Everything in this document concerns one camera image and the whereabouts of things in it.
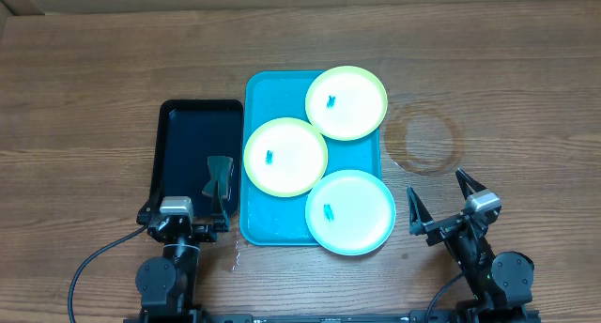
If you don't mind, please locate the teal plastic tray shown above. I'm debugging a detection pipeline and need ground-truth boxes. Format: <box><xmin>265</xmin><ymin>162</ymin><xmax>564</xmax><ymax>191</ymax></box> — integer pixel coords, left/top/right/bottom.
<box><xmin>239</xmin><ymin>70</ymin><xmax>382</xmax><ymax>246</ymax></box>

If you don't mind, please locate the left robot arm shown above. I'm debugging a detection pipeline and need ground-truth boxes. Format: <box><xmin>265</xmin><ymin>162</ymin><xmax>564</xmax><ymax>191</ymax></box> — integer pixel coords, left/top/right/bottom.
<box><xmin>135</xmin><ymin>182</ymin><xmax>229</xmax><ymax>322</ymax></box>

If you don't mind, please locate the light blue plate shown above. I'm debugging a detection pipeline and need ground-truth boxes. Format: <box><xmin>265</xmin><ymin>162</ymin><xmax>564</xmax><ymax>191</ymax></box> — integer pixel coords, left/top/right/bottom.
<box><xmin>305</xmin><ymin>170</ymin><xmax>396</xmax><ymax>256</ymax></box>

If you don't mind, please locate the black plastic tray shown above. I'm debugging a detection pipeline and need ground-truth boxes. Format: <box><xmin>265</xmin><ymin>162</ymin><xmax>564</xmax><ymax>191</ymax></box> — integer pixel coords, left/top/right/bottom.
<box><xmin>150</xmin><ymin>100</ymin><xmax>244</xmax><ymax>217</ymax></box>

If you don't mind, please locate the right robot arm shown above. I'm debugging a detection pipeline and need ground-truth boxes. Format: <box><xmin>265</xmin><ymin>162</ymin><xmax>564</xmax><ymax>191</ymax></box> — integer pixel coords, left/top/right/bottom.
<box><xmin>407</xmin><ymin>169</ymin><xmax>540</xmax><ymax>322</ymax></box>

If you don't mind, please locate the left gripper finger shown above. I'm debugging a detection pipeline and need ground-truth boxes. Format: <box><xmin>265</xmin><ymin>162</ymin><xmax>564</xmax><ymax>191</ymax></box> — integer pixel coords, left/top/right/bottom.
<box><xmin>211</xmin><ymin>182</ymin><xmax>230</xmax><ymax>230</ymax></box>
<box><xmin>140</xmin><ymin>185</ymin><xmax>163</xmax><ymax>214</ymax></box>

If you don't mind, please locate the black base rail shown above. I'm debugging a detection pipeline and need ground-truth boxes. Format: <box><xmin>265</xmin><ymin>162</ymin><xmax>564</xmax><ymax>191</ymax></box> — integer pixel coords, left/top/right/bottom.
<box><xmin>123</xmin><ymin>310</ymin><xmax>542</xmax><ymax>323</ymax></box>

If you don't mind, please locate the yellow-green plate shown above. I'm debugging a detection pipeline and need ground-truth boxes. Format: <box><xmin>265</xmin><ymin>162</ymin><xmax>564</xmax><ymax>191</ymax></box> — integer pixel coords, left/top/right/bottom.
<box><xmin>243</xmin><ymin>117</ymin><xmax>329</xmax><ymax>197</ymax></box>
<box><xmin>305</xmin><ymin>66</ymin><xmax>388</xmax><ymax>141</ymax></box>

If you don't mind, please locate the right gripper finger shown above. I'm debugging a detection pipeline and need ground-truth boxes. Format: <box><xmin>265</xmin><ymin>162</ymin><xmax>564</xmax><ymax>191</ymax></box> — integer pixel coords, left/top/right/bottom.
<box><xmin>455</xmin><ymin>168</ymin><xmax>487</xmax><ymax>200</ymax></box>
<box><xmin>407</xmin><ymin>187</ymin><xmax>433</xmax><ymax>234</ymax></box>

